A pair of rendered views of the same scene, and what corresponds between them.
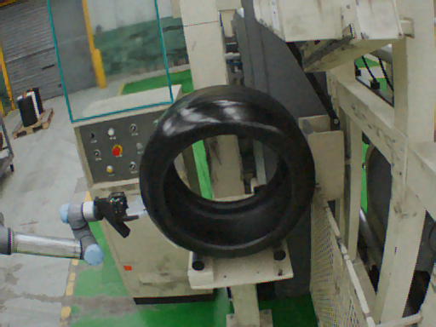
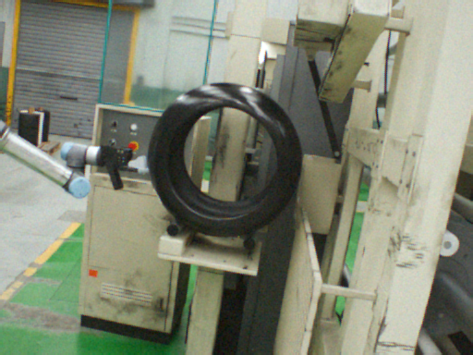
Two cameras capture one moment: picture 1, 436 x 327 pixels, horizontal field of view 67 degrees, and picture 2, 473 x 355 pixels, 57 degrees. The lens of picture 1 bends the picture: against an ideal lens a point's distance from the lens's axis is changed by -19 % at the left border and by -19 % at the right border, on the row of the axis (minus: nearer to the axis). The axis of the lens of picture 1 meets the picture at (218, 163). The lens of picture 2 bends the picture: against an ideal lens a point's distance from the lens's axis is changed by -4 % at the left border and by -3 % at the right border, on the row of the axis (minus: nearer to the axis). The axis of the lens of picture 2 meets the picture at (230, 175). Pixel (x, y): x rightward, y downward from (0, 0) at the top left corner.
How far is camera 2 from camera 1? 0.63 m
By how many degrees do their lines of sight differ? 15
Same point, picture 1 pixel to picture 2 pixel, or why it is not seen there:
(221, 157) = (225, 162)
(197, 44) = (236, 55)
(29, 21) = (62, 33)
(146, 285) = (103, 301)
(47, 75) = (64, 107)
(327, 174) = (316, 202)
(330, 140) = (327, 170)
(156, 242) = (135, 250)
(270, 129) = (271, 115)
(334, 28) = (339, 15)
